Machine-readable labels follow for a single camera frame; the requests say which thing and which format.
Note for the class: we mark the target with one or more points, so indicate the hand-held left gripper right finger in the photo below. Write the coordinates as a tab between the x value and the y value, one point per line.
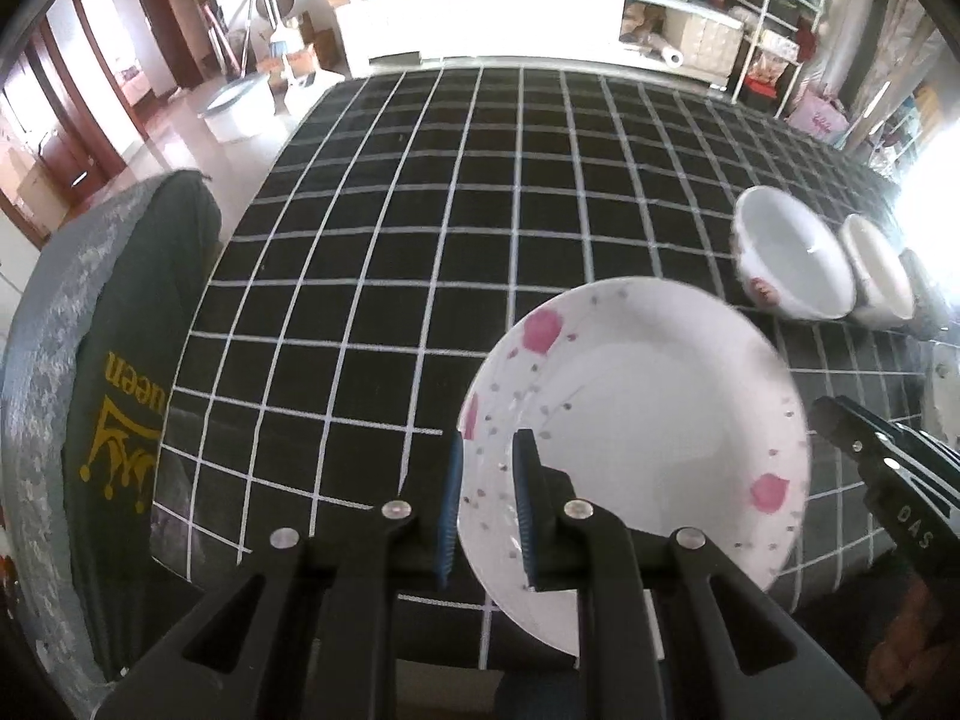
526	517

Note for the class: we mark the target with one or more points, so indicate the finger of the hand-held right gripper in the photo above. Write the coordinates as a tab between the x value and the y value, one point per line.
844	420

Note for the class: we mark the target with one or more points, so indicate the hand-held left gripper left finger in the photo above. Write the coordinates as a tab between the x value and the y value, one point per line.
450	517

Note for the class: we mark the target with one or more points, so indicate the plain white bowl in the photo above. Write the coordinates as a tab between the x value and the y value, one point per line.
874	270

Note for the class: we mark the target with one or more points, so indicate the white plate with pink flowers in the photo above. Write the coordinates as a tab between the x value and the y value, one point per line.
660	420

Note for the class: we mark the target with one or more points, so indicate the white bowl with flower pattern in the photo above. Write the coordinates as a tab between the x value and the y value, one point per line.
787	255

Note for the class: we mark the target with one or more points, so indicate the black white checked tablecloth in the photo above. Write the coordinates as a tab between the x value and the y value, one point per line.
450	240

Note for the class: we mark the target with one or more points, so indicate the pink bag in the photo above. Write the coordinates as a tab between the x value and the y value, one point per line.
819	114

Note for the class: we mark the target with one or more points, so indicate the green chair cover gold print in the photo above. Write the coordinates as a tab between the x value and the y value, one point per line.
127	360

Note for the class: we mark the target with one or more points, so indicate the white paper roll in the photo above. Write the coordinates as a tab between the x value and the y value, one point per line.
666	51

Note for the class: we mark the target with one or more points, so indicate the white plastic basin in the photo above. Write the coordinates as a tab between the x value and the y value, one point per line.
236	109

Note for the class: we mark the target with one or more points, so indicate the cardboard box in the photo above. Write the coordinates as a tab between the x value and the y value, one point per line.
301	61

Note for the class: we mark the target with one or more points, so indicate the long white low cabinet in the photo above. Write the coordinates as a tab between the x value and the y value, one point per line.
487	22

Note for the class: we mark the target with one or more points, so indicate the wooden door frame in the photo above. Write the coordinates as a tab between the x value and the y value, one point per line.
90	90

